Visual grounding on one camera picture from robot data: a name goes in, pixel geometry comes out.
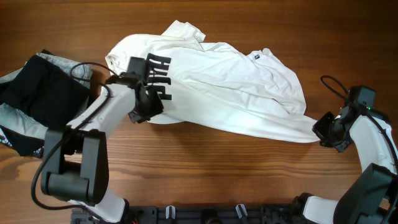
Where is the white t-shirt with black print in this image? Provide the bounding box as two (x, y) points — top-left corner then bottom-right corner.
(105, 21), (317, 143)

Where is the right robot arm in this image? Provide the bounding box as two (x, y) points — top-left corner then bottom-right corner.
(292, 105), (397, 223)

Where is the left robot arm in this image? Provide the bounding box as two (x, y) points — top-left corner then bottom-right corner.
(31, 75), (164, 223)

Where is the black folded garment on top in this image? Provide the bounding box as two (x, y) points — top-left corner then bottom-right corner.
(1, 55), (90, 128)

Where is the black patterned garment at bottom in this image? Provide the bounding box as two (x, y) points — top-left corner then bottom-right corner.
(0, 49), (96, 159)

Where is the light blue denim garment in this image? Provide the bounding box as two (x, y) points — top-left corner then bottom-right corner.
(0, 52), (93, 141)

